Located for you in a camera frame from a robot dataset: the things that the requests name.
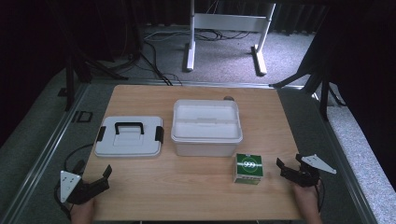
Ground person's left hand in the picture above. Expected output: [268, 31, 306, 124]
[70, 198, 96, 224]

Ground black tripod stand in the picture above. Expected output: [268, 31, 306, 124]
[269, 6, 347, 121]
[46, 0, 129, 112]

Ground black square floor frame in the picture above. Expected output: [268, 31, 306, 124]
[71, 110, 93, 123]

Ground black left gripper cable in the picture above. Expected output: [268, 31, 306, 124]
[53, 143, 95, 220]

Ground green medicine box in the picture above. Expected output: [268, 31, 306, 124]
[233, 152, 264, 186]

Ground white plastic storage box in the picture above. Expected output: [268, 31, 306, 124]
[170, 98, 244, 158]

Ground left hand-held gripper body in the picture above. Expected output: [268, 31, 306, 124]
[59, 170, 110, 205]

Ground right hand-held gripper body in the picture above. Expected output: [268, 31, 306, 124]
[280, 153, 337, 188]

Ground person's right hand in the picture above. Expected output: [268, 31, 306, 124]
[292, 182, 322, 217]

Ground white lid with black handle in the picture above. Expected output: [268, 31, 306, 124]
[93, 116, 165, 159]

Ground white metal stand frame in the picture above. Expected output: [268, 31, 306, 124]
[185, 0, 277, 77]

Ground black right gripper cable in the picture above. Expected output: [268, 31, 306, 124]
[314, 178, 326, 214]

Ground bundle of floor cables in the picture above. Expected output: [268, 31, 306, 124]
[108, 26, 254, 87]

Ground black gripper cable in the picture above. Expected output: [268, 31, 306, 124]
[314, 178, 326, 214]
[53, 143, 95, 220]

